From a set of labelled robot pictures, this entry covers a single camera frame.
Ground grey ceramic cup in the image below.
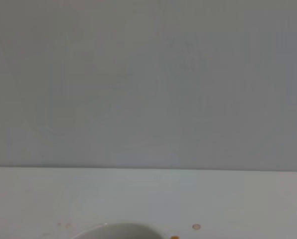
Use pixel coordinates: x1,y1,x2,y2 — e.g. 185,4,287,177
71,222,169,239

